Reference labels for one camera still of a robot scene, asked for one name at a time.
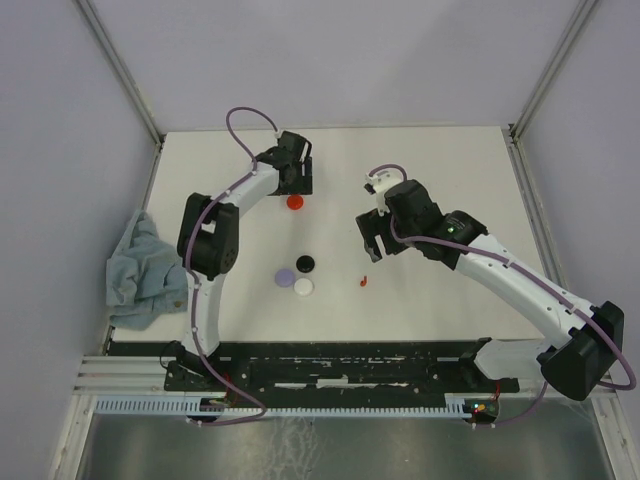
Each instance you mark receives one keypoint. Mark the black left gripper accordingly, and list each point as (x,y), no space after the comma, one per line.
(304,183)

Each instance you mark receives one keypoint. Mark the white earbud charging case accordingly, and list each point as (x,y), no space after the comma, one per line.
(303,287)

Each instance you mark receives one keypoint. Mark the purple earbud charging case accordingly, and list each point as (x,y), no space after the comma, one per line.
(285,278)

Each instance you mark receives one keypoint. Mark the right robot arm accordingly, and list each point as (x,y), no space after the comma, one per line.
(580,341)

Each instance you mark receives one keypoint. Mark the white cable duct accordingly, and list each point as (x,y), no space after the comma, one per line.
(327,403)

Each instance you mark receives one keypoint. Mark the light blue cloth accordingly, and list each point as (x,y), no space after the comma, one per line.
(145,278)

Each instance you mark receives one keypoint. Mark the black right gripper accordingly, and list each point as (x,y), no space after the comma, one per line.
(371,224)

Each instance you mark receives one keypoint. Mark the orange earbud charging case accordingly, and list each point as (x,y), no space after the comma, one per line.
(295,202)

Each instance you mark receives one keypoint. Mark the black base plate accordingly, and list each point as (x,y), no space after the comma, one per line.
(249,371)

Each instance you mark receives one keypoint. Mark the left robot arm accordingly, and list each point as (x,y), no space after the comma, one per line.
(208,241)

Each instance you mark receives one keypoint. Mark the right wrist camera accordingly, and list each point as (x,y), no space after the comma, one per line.
(382,178)

